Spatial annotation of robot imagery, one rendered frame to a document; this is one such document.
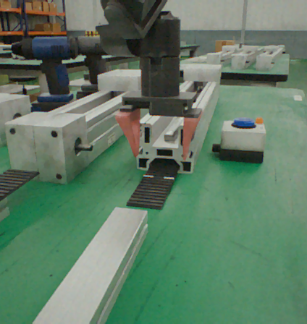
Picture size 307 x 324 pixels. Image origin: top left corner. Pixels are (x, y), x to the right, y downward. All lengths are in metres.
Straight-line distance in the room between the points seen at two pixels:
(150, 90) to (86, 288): 0.30
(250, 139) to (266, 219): 0.22
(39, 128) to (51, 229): 0.18
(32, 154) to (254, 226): 0.35
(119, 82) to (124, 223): 0.59
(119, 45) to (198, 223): 0.28
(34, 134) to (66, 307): 0.34
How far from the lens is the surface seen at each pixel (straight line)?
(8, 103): 0.81
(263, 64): 2.47
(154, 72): 0.50
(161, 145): 0.60
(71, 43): 0.98
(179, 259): 0.39
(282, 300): 0.36
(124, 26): 0.46
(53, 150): 0.56
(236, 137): 0.66
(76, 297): 0.30
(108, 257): 0.34
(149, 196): 0.51
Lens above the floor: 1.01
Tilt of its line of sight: 21 degrees down
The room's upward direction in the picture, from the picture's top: straight up
